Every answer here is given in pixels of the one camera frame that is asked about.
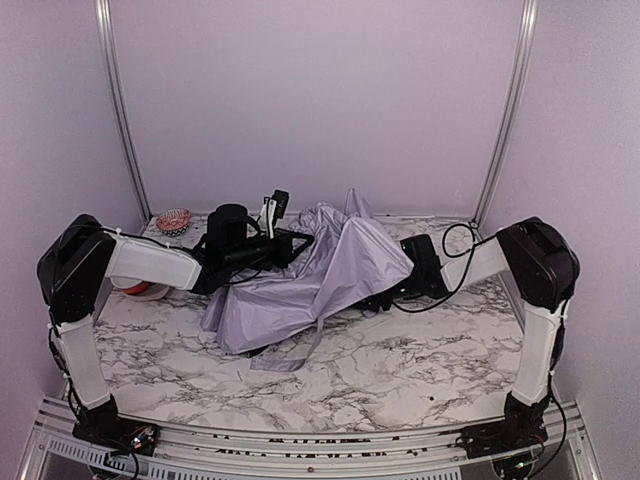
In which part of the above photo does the lavender folding umbrella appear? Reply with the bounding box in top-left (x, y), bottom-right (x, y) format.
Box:
top-left (200, 189), bottom-right (414, 355)

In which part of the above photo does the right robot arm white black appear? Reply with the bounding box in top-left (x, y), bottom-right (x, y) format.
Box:
top-left (359, 217), bottom-right (581, 429)

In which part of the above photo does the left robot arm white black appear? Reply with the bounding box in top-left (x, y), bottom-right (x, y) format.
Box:
top-left (36, 196), bottom-right (314, 430)

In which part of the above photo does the red patterned small bowl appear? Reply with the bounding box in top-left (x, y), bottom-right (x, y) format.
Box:
top-left (155, 208), bottom-right (192, 237)

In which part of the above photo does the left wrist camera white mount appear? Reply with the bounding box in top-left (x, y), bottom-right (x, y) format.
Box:
top-left (257, 189), bottom-right (290, 239)

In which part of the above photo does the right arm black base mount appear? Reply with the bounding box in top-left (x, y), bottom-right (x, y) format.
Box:
top-left (455, 420), bottom-right (548, 459)

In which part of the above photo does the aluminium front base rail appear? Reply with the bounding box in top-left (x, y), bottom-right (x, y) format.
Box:
top-left (18, 398), bottom-right (602, 479)

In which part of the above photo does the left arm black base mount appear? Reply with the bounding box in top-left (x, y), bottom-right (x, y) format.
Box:
top-left (72, 418), bottom-right (159, 456)

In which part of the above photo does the left aluminium frame post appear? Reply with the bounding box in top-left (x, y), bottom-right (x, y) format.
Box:
top-left (94, 0), bottom-right (152, 222)

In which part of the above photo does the aluminium frame post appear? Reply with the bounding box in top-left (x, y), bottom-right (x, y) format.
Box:
top-left (471, 0), bottom-right (539, 228)
top-left (94, 0), bottom-right (152, 222)

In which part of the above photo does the right aluminium frame post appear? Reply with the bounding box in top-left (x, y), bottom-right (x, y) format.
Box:
top-left (471, 0), bottom-right (539, 228)

